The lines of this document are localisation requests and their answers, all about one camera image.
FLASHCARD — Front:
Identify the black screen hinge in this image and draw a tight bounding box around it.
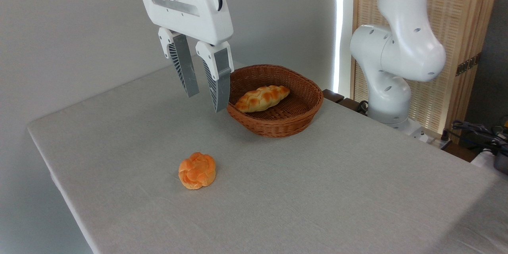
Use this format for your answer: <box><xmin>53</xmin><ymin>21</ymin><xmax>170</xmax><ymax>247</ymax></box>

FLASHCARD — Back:
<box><xmin>455</xmin><ymin>52</ymin><xmax>482</xmax><ymax>77</ymax></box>

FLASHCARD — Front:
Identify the brown wicker basket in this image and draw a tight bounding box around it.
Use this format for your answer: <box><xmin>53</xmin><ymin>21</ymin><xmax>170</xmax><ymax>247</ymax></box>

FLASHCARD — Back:
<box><xmin>226</xmin><ymin>64</ymin><xmax>324</xmax><ymax>139</ymax></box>

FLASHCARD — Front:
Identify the grey tablecloth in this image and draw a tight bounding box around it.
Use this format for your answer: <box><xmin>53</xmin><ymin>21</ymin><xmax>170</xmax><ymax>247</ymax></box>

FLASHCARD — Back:
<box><xmin>27</xmin><ymin>60</ymin><xmax>508</xmax><ymax>254</ymax></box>

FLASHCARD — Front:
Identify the dark wooden side table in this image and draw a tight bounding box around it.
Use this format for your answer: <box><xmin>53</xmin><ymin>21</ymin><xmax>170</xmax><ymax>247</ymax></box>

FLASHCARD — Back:
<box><xmin>322</xmin><ymin>89</ymin><xmax>370</xmax><ymax>116</ymax></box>

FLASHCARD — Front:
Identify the long braided bread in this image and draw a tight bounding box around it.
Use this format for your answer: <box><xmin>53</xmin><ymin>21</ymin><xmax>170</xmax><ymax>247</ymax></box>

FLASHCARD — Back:
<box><xmin>234</xmin><ymin>85</ymin><xmax>291</xmax><ymax>113</ymax></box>

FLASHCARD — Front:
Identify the round orange bread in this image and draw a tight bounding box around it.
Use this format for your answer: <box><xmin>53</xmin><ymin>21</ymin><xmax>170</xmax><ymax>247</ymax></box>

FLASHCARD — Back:
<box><xmin>178</xmin><ymin>152</ymin><xmax>217</xmax><ymax>190</ymax></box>

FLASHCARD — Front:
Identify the black cable bundle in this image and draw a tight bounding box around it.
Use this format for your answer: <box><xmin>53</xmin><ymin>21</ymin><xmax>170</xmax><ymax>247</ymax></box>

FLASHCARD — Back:
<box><xmin>441</xmin><ymin>119</ymin><xmax>508</xmax><ymax>156</ymax></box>

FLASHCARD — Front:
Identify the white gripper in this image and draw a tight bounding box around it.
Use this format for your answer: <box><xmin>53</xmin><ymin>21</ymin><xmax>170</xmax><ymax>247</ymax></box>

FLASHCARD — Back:
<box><xmin>139</xmin><ymin>0</ymin><xmax>234</xmax><ymax>113</ymax></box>

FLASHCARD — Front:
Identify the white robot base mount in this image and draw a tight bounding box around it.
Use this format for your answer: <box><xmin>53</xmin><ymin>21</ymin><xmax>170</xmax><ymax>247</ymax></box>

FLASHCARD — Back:
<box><xmin>391</xmin><ymin>118</ymin><xmax>430</xmax><ymax>143</ymax></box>

